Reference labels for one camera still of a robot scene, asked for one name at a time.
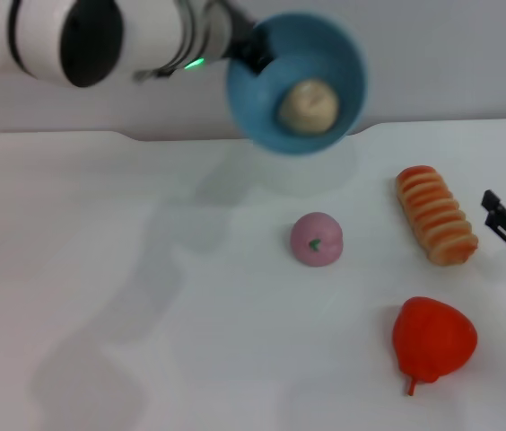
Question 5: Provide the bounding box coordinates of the pink peach bun toy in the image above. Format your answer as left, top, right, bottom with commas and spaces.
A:
290, 211, 345, 268

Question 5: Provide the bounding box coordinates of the striped sausage bread toy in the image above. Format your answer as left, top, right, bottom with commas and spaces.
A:
395, 164, 479, 266

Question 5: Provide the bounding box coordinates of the red bell pepper toy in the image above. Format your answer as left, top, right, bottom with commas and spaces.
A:
391, 295, 478, 397

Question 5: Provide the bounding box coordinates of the left arm connector cable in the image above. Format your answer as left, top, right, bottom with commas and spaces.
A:
133, 60, 182, 84

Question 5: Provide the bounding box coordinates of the blue bowl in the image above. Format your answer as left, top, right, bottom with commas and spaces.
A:
227, 12, 369, 156

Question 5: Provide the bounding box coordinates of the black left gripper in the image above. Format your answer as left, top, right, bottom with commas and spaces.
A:
221, 0, 279, 75

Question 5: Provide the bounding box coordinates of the beige egg yolk pastry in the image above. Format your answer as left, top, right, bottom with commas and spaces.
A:
277, 79, 340, 136

